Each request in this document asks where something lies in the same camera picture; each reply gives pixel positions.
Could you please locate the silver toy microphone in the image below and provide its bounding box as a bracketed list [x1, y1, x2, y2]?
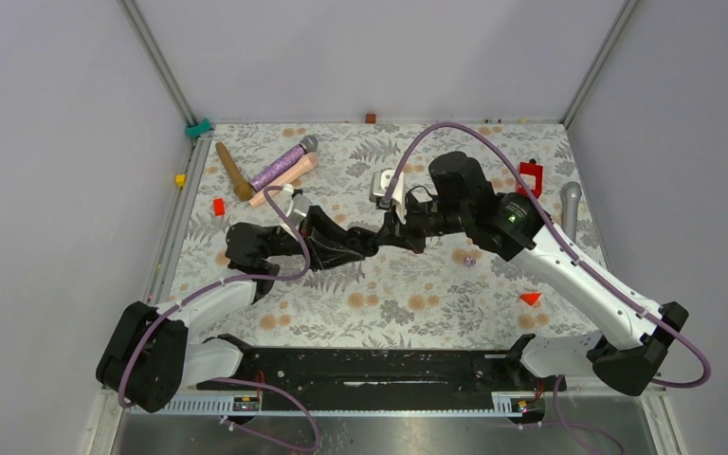
[560, 181, 583, 241]

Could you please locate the purple cable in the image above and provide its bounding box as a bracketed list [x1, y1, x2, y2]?
[118, 185, 322, 452]
[381, 121, 713, 453]

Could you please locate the red triangle block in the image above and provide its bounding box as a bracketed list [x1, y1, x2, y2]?
[519, 292, 542, 307]

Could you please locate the teal corner bracket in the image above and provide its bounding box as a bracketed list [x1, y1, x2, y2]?
[185, 118, 213, 139]

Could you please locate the brown toy microphone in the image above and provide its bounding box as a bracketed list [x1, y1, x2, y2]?
[215, 142, 256, 202]

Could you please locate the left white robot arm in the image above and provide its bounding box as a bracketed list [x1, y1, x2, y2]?
[96, 204, 383, 412]

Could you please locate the red small block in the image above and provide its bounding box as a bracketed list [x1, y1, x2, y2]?
[212, 198, 226, 217]

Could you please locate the purple glitter toy microphone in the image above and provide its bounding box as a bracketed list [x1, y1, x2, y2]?
[250, 135, 319, 191]

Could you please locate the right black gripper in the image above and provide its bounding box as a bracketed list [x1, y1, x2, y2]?
[374, 191, 471, 255]

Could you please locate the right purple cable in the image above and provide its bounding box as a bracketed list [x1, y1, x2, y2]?
[381, 121, 713, 453]

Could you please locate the pink toy microphone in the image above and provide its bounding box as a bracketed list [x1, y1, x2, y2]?
[248, 152, 319, 208]

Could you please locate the yellow small block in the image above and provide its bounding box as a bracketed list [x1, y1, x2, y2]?
[174, 174, 187, 188]

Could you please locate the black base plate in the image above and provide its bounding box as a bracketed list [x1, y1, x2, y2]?
[196, 336, 567, 412]

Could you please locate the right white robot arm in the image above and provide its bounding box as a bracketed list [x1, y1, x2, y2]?
[370, 152, 688, 396]

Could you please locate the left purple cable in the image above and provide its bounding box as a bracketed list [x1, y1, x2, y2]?
[118, 185, 322, 452]

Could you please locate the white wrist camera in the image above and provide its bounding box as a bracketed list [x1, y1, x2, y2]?
[369, 170, 406, 209]
[281, 190, 312, 229]

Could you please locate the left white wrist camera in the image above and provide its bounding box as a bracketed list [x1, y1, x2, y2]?
[281, 190, 312, 229]

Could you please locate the red square box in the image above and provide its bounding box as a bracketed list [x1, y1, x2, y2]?
[516, 158, 544, 199]

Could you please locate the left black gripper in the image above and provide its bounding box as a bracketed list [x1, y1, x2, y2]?
[264, 206, 367, 272]

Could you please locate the purple earbud pair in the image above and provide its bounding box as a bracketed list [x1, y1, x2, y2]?
[463, 255, 477, 267]

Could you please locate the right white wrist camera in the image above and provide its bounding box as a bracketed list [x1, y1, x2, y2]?
[369, 170, 406, 209]

